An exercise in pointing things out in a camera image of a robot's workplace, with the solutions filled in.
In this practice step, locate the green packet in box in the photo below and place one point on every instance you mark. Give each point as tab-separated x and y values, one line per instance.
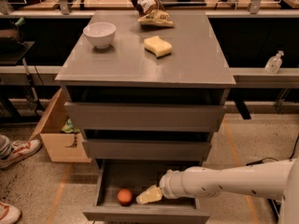
69	127

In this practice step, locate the grey middle drawer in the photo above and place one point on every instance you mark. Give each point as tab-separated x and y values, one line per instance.
146	150

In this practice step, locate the white ceramic bowl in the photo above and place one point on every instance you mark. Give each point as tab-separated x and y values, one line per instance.
100	34

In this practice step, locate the grey drawer cabinet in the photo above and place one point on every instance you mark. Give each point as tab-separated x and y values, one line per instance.
194	73

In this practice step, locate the yellow sponge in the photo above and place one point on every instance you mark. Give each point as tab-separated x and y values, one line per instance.
157	46

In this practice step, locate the grey top drawer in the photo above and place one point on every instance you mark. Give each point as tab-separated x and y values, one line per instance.
142	117

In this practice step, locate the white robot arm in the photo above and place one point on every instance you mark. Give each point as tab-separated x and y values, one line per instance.
277	180

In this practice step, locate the white red sneaker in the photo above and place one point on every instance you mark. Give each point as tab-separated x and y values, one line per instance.
19	150
9	214

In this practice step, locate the orange fruit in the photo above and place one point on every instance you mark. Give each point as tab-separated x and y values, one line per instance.
124	196

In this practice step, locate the white red sneaker lower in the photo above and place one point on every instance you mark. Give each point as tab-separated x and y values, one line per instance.
9	214

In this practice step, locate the crumpled chip bag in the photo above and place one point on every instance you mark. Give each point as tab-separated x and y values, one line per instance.
152	12

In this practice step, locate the white red sneaker upper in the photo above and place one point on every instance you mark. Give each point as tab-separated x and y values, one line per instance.
19	150

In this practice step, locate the clear sanitizer bottle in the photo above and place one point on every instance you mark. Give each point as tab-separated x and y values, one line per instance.
274	63

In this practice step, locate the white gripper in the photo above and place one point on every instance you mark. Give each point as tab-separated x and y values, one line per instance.
169	184

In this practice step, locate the cardboard box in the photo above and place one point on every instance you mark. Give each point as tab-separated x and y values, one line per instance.
61	146

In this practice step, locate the grey open bottom drawer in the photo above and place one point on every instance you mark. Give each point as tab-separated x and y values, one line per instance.
137	176

